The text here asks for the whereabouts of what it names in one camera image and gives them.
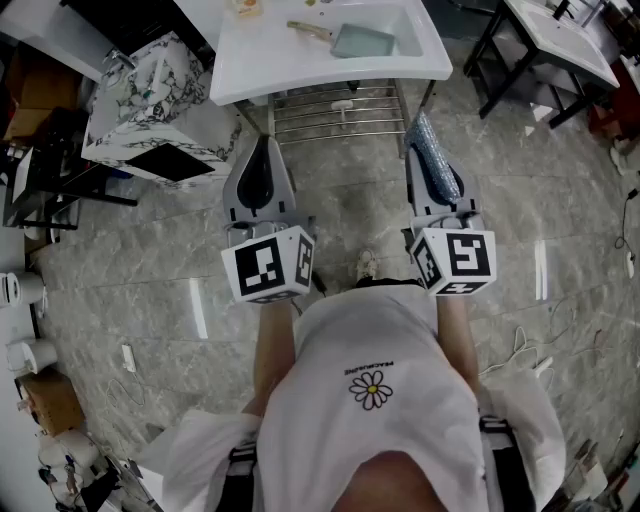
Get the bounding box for black cable bundle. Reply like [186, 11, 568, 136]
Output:
[39, 459, 124, 512]

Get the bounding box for white ceramic fixture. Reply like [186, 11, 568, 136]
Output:
[0, 269, 47, 307]
[4, 337, 60, 376]

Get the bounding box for orange picture card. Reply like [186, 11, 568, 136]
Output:
[231, 0, 265, 20]

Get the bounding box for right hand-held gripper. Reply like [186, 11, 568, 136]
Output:
[401, 142, 497, 297]

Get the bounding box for blue scrubbing cloth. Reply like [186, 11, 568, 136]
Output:
[403, 110, 462, 205]

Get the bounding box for white plastic bundle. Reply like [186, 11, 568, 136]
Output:
[37, 428, 101, 481]

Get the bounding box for chrome towel rack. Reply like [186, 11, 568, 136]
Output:
[234, 78, 437, 161]

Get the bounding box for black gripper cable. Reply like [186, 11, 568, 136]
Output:
[290, 272, 329, 316]

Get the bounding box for person's left forearm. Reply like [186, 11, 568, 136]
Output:
[252, 298, 300, 419]

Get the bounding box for marble pattern sink cabinet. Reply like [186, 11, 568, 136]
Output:
[81, 30, 245, 190]

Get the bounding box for large brown cardboard box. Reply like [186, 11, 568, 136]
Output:
[3, 44, 84, 141]

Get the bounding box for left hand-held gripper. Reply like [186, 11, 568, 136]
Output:
[221, 134, 317, 305]

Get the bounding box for person's neck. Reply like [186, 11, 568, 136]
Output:
[339, 448, 439, 512]

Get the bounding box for black flat panel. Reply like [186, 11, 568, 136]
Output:
[124, 141, 217, 184]

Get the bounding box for person's black trousers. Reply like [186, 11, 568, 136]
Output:
[354, 276, 424, 290]

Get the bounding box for person's right forearm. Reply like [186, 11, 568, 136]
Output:
[436, 293, 482, 397]

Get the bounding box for person's white flower-print shirt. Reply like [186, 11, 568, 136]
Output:
[139, 283, 569, 512]

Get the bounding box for white ceramic sink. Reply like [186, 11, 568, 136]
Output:
[208, 0, 455, 107]

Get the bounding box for person's white shoe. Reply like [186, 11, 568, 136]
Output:
[354, 248, 380, 287]

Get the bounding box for black metal shelf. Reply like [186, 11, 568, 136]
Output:
[2, 107, 140, 232]

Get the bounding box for black sink stand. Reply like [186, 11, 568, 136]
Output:
[463, 0, 604, 130]

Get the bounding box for chrome tap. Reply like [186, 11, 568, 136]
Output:
[104, 48, 137, 70]

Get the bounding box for small brown cardboard box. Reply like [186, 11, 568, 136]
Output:
[17, 369, 84, 436]

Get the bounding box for black floor cable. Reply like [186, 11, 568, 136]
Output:
[613, 187, 640, 251]

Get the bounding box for white rectangular sink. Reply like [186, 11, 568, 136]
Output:
[503, 0, 622, 92]

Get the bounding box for black harness strap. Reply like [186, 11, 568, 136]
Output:
[227, 439, 259, 512]
[478, 414, 536, 512]

